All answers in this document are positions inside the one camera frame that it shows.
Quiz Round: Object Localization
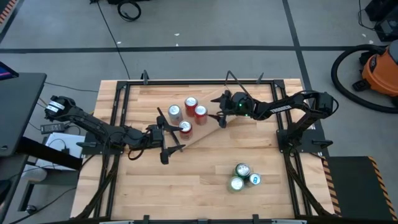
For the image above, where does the black aluminium table frame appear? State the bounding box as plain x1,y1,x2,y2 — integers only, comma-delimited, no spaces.
70,70,343,224

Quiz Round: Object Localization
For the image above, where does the orange shop vacuum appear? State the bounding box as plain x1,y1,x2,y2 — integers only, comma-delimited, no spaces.
330,44,398,114
353,40,398,100

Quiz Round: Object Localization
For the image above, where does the light green Sanzo can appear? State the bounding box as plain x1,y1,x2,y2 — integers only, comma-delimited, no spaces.
228,175,246,193

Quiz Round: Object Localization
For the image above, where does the black mat with hazard stripes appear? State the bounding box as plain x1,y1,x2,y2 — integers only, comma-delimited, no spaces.
322,155,398,222

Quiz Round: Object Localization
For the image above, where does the white rounded object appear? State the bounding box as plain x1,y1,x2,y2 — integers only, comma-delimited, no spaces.
21,167,48,184

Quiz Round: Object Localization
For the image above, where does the black equipment box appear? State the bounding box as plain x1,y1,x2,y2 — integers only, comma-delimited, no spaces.
107,0,152,5

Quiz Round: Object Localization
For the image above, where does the hazard striped floor mat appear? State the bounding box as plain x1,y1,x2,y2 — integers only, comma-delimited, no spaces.
0,0,20,25

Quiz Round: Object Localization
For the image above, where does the dark green soda can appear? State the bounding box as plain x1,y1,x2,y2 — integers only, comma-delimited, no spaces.
233,162,252,181

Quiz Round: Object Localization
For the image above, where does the wooden shelf with black frame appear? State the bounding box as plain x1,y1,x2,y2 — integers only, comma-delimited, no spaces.
156,70,257,153

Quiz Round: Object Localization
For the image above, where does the red Fanta can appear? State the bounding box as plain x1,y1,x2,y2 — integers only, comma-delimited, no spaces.
183,96,199,118
193,105,208,126

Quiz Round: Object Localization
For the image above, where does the white and blue can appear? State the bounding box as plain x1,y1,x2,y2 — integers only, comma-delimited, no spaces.
248,172,262,187

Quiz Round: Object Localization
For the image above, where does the long black floor cable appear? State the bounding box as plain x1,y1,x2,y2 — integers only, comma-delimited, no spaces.
96,0,131,80

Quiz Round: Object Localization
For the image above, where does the black desk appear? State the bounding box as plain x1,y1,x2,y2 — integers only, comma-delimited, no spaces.
0,72,47,158

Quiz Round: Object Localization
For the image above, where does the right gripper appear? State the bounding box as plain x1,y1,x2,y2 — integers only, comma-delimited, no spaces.
207,90,234,128

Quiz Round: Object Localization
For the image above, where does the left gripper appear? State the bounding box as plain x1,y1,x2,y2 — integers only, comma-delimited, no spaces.
146,116,187,165

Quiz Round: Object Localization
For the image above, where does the black crate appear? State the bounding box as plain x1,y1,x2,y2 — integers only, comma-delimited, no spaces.
374,18,398,43

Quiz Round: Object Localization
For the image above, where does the black power adapter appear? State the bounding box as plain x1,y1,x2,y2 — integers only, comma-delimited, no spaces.
40,123,67,134

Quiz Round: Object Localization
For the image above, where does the laptop with blue screen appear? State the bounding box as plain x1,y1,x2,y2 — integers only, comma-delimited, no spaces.
0,61,19,81

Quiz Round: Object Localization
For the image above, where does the black desk crossbar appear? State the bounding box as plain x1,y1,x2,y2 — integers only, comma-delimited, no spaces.
15,136,84,171

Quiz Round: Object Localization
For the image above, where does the red can with black label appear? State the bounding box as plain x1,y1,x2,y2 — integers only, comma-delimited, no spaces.
178,120,193,141

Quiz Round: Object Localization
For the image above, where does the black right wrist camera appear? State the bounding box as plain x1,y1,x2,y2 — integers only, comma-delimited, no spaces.
231,91,256,118

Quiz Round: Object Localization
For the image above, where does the coiled black cable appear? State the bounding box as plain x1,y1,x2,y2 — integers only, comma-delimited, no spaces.
117,1,142,22

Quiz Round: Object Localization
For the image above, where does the white box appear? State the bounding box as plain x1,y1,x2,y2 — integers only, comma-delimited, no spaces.
35,132,86,171

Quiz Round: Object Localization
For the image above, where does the silver soda can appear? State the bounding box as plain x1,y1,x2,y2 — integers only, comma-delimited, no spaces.
167,104,184,125

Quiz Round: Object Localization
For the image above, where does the black case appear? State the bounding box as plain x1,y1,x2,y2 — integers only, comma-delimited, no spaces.
364,0,398,22

